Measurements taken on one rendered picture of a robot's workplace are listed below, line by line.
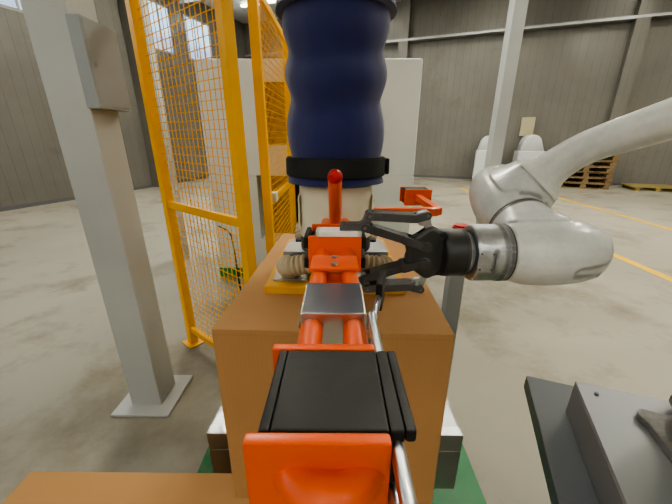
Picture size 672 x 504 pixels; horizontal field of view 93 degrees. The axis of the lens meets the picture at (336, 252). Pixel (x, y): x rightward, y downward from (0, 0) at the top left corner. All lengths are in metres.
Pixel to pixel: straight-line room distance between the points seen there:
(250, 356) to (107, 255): 1.26
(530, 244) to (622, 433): 0.47
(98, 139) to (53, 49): 0.32
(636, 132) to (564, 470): 0.63
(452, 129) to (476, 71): 1.74
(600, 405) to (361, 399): 0.77
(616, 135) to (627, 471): 0.56
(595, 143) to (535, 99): 11.47
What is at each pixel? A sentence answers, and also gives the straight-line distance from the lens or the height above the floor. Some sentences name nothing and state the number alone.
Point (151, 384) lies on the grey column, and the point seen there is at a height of 0.15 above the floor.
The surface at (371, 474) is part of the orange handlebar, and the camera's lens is 0.19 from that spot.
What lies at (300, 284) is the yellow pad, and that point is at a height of 1.09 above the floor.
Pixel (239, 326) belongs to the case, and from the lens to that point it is 0.57.
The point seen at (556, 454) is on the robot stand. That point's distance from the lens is 0.91.
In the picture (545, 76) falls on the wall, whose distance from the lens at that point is 12.21.
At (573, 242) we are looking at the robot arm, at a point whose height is 1.23.
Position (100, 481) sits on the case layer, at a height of 0.54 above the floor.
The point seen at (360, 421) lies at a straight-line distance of 0.19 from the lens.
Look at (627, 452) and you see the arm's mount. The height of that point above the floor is 0.84.
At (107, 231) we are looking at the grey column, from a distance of 1.71.
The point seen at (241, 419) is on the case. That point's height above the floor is 0.88.
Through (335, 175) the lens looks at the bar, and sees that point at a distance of 0.49.
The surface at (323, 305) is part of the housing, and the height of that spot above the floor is 1.22.
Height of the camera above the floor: 1.37
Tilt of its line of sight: 20 degrees down
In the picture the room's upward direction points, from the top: straight up
